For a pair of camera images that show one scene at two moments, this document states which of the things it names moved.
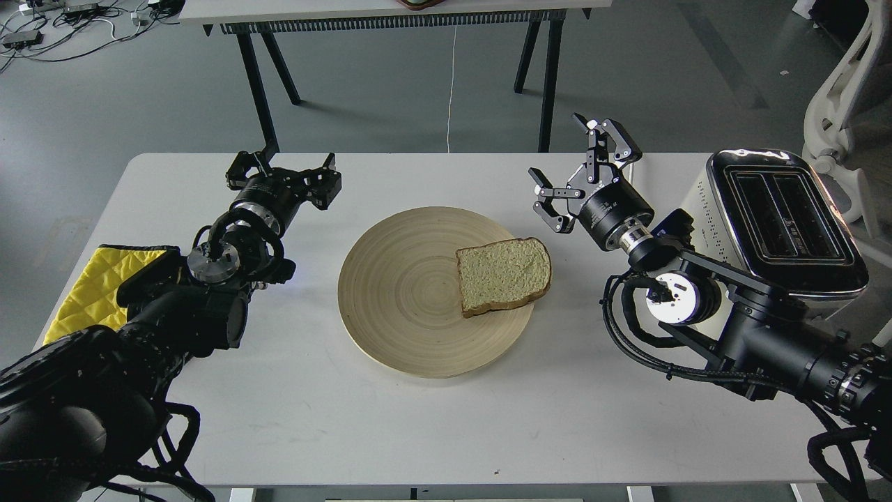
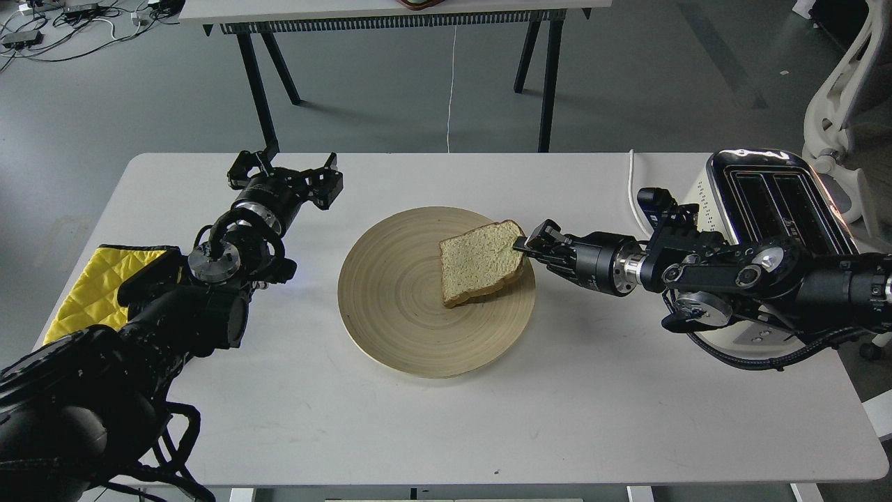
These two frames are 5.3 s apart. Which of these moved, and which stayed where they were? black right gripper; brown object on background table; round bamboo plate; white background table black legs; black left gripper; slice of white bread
Moved: slice of white bread; black right gripper
Stayed: white background table black legs; brown object on background table; round bamboo plate; black left gripper
